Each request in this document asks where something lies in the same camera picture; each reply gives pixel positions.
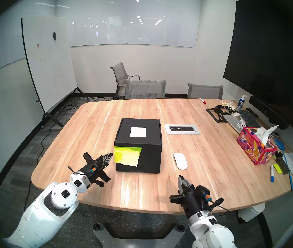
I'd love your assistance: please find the yellow sticky note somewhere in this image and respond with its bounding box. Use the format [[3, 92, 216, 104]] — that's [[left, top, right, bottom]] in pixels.
[[121, 148, 141, 167]]

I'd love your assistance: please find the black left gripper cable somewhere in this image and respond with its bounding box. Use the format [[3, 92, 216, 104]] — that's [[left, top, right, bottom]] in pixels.
[[68, 166, 85, 176]]

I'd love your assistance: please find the black keyboard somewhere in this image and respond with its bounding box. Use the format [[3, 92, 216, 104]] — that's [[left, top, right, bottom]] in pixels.
[[236, 110, 262, 128]]

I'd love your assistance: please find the blue fly swatter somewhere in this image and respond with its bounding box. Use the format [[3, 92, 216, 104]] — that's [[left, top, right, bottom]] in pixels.
[[275, 138, 293, 190]]

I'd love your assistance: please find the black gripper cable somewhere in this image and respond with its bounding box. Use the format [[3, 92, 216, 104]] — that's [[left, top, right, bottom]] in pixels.
[[208, 198, 229, 212], [68, 166, 85, 176]]

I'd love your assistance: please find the silver table power panel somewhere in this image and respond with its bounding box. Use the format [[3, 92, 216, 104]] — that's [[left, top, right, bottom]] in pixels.
[[165, 124, 201, 135]]

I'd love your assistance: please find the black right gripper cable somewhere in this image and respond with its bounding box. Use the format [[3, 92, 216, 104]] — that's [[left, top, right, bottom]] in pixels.
[[208, 198, 229, 212]]

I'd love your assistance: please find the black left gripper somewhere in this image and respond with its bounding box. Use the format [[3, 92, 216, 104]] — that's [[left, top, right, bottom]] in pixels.
[[81, 152, 114, 187]]

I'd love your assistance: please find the pale square sticky note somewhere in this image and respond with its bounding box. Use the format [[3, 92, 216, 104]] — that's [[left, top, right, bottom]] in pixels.
[[130, 127, 146, 137]]

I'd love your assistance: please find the rolling whiteboard on stand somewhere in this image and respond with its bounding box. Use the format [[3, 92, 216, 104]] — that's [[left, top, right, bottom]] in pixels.
[[21, 17, 90, 128]]

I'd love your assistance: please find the silver laptop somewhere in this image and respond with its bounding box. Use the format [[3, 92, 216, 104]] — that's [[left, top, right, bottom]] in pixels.
[[224, 114, 249, 134]]

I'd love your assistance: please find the gray plain-back office chair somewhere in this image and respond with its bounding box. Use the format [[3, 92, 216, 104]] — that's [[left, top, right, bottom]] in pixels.
[[187, 83, 224, 100]]

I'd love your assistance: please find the black floor cable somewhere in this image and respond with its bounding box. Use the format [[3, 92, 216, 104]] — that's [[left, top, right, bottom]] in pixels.
[[24, 96, 98, 219]]

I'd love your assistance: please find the glass wall whiteboard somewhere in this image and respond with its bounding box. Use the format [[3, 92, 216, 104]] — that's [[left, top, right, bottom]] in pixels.
[[56, 0, 201, 48]]

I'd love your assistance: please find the lime green sticky note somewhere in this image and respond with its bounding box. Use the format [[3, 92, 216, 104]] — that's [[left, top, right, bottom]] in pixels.
[[114, 146, 142, 163]]

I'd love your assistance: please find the red floral tissue box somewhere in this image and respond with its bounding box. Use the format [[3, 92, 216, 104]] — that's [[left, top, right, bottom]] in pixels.
[[237, 127, 278, 165]]

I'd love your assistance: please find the black laptop stand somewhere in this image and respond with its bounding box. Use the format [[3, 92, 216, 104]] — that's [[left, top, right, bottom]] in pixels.
[[206, 107, 228, 123]]

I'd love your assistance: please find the gray office chair with armrests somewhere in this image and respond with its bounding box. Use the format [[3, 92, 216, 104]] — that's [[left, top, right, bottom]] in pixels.
[[110, 62, 141, 99]]

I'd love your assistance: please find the coiled black cable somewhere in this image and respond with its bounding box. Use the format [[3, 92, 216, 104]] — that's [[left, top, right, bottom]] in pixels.
[[215, 105, 236, 115]]

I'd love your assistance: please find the large black wall screen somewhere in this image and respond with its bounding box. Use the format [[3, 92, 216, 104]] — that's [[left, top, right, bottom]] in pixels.
[[223, 0, 293, 119]]

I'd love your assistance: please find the gray mesh office chair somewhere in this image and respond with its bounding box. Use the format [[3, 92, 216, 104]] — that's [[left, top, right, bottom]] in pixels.
[[125, 79, 166, 100]]

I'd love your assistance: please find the black cardboard box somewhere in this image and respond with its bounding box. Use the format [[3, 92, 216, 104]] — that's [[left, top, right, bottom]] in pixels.
[[114, 118, 163, 174]]

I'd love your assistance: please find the white computer mouse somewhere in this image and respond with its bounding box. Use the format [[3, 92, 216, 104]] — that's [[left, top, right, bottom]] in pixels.
[[174, 153, 188, 170]]

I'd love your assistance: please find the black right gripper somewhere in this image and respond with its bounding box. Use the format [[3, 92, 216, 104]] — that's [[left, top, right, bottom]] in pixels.
[[170, 176, 215, 219]]

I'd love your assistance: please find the white tissue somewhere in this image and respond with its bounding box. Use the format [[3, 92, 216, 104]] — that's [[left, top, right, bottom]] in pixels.
[[255, 125, 279, 146]]

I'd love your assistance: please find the black video conference bar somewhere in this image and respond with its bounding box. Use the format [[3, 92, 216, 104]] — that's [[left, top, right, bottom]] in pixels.
[[249, 96, 289, 130]]

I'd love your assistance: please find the whiteboard cleaner spray bottle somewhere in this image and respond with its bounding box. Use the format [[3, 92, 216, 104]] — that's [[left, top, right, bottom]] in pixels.
[[235, 94, 247, 111]]

